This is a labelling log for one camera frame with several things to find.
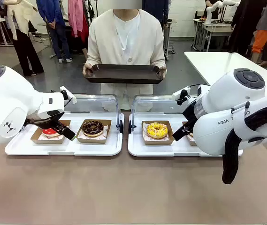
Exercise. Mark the person in cream cardigan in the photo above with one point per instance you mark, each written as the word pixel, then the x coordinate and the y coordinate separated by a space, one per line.
pixel 126 39

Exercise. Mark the dark brown serving tray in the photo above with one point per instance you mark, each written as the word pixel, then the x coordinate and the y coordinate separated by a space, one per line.
pixel 124 75

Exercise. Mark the bystander in blue shirt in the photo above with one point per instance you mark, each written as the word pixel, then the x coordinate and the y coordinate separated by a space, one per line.
pixel 57 25

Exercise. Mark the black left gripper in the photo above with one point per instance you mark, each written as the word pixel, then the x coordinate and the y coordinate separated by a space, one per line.
pixel 41 122

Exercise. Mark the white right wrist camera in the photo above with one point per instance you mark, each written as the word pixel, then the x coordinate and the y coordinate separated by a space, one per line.
pixel 181 92

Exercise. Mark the bystander in dark navy clothes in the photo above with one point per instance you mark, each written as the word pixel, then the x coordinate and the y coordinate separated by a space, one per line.
pixel 156 9

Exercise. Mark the white printed paper liner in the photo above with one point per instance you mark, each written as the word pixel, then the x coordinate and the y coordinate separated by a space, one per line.
pixel 106 132
pixel 144 131
pixel 53 138

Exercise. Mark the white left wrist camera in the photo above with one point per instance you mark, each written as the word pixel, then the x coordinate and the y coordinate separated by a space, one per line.
pixel 68 95

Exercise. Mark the yellow sprinkled donut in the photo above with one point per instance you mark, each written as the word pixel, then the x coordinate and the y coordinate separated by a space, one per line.
pixel 157 130

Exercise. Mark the brown cardboard donut box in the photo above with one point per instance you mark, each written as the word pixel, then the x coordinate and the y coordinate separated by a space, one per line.
pixel 88 140
pixel 190 141
pixel 39 140
pixel 157 142

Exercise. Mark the clear hinged display lid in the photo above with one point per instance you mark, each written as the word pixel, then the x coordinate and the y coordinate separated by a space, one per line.
pixel 95 103
pixel 152 103

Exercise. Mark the chocolate sprinkled donut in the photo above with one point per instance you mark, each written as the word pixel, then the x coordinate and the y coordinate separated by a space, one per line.
pixel 92 128

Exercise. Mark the person's left hand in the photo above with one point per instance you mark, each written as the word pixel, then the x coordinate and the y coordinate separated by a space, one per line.
pixel 162 70

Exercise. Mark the bystander in cream jacket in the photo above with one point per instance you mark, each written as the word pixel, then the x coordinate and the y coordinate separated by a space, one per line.
pixel 21 25

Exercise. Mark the bystander in black clothes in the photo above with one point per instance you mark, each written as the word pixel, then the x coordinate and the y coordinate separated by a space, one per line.
pixel 243 25

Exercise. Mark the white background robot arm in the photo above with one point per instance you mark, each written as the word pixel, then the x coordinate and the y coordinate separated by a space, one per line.
pixel 214 9

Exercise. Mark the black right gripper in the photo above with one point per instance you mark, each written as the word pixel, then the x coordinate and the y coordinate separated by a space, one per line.
pixel 190 114

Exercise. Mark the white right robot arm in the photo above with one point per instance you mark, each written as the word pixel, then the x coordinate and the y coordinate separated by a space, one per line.
pixel 229 110

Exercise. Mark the bystander in pink coat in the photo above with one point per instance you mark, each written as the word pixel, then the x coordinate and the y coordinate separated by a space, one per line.
pixel 75 18

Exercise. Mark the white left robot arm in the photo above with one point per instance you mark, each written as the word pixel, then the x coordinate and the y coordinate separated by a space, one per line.
pixel 9 98

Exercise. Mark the white display tray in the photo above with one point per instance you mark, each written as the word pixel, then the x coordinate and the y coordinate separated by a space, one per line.
pixel 88 148
pixel 156 150

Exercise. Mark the person's right forearm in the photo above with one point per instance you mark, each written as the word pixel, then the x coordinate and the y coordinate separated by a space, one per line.
pixel 93 58

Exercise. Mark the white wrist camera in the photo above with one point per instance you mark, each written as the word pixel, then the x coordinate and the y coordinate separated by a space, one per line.
pixel 181 92
pixel 68 95

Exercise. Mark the red glazed donut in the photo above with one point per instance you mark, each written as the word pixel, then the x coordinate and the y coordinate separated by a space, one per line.
pixel 48 133

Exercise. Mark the person's right hand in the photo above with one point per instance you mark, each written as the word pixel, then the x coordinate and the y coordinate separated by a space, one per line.
pixel 87 68

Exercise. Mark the grey background workbench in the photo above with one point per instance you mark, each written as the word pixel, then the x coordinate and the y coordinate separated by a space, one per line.
pixel 213 29

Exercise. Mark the white side table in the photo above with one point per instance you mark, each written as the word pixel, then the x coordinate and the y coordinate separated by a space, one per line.
pixel 213 63

